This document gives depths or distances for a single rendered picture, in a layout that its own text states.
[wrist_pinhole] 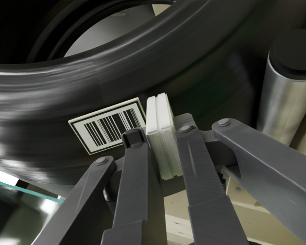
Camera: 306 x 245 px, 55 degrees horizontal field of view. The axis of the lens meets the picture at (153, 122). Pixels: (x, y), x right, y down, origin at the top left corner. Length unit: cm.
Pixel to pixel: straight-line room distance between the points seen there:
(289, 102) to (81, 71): 18
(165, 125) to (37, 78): 16
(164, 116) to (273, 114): 16
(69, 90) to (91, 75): 2
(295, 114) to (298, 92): 4
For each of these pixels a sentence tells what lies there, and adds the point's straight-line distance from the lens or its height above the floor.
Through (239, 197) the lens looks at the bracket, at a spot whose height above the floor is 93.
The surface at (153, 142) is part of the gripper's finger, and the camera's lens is 15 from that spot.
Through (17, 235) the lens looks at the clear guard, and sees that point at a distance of 113.
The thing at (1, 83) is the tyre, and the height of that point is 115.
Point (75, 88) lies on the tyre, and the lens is 26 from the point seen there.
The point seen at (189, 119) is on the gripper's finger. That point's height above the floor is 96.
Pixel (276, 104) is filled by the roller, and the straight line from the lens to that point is 28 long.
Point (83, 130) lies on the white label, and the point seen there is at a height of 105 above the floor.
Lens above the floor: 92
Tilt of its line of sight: 19 degrees up
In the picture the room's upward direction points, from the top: 80 degrees counter-clockwise
